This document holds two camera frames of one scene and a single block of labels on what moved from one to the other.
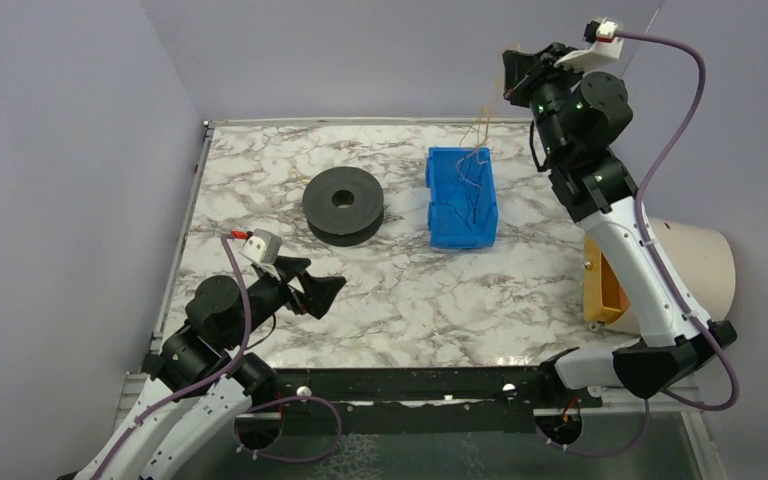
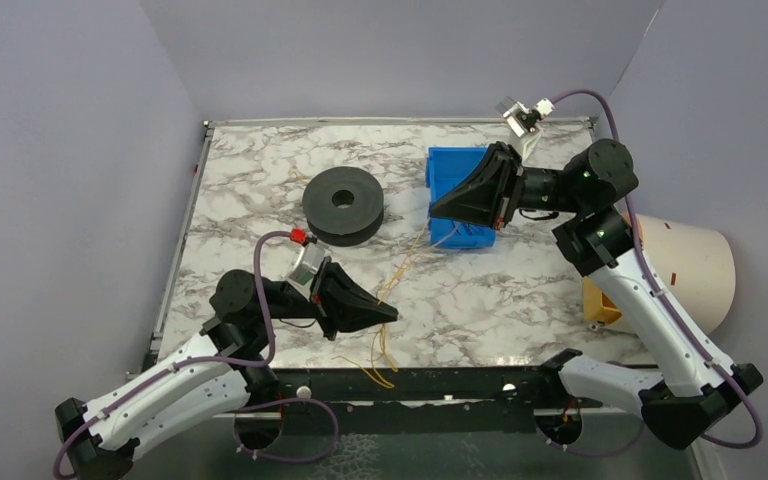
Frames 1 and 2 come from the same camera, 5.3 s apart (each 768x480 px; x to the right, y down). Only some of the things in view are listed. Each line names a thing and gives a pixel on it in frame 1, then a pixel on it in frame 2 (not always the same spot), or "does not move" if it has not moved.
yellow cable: [476, 134] → [380, 335]
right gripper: [525, 76] → [506, 188]
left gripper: [292, 285] → [324, 304]
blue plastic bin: [462, 208] does not move
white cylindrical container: [703, 267] does not move
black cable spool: [343, 206] does not move
